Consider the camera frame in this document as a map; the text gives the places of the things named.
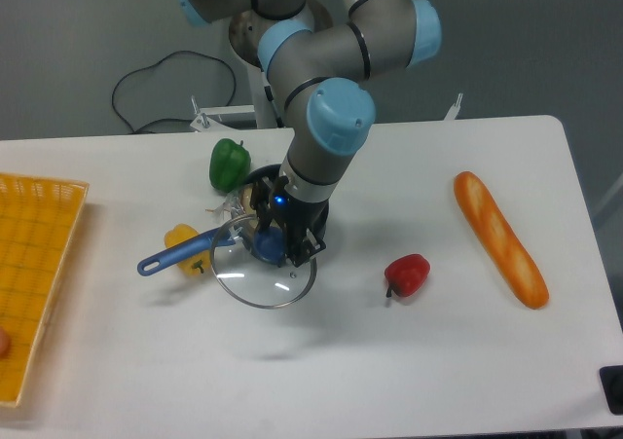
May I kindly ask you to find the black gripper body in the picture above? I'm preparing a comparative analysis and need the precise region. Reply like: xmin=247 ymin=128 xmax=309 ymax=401
xmin=250 ymin=174 xmax=329 ymax=249

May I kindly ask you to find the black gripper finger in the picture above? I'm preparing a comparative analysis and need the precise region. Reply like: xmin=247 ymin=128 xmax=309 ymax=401
xmin=286 ymin=229 xmax=325 ymax=268
xmin=255 ymin=202 xmax=286 ymax=267

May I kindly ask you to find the glass lid blue knob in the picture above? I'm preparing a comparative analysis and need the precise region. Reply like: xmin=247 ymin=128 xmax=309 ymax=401
xmin=210 ymin=214 xmax=317 ymax=310

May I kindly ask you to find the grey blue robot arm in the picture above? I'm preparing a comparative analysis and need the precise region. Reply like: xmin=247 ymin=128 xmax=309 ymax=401
xmin=178 ymin=0 xmax=442 ymax=266

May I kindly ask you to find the dark blue saucepan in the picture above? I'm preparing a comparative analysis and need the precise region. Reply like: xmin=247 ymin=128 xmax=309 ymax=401
xmin=137 ymin=163 xmax=336 ymax=276

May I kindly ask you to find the crumpled plastic wrap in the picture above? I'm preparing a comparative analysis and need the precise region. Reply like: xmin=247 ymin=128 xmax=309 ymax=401
xmin=206 ymin=187 xmax=254 ymax=224

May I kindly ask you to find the green bell pepper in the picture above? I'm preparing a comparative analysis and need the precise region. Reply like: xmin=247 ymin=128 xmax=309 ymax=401
xmin=208 ymin=138 xmax=251 ymax=194

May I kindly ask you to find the yellow bell pepper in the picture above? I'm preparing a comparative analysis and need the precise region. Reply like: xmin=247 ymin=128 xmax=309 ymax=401
xmin=164 ymin=224 xmax=212 ymax=276

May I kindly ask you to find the red bell pepper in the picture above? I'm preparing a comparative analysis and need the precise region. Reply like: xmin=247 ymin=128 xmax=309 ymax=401
xmin=384 ymin=254 xmax=431 ymax=298

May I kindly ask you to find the orange baguette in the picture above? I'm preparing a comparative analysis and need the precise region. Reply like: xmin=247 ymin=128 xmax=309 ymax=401
xmin=454 ymin=171 xmax=549 ymax=310

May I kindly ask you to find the yellow woven basket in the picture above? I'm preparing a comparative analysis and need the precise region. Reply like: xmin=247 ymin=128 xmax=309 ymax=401
xmin=1 ymin=172 xmax=89 ymax=408

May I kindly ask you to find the black device at edge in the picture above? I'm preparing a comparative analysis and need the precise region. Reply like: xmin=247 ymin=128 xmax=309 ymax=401
xmin=599 ymin=365 xmax=623 ymax=416

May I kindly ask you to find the white metal table bracket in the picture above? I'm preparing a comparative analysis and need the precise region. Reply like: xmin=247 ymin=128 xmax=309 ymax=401
xmin=189 ymin=95 xmax=257 ymax=132

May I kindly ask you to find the white clamp bracket right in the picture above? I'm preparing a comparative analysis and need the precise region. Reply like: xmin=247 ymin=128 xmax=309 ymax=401
xmin=443 ymin=92 xmax=463 ymax=121

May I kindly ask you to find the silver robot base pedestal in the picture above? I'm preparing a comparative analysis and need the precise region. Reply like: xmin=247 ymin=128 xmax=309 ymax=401
xmin=229 ymin=0 xmax=333 ymax=128

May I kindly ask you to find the black cable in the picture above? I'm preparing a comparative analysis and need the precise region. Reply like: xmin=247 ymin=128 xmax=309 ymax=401
xmin=111 ymin=50 xmax=238 ymax=135

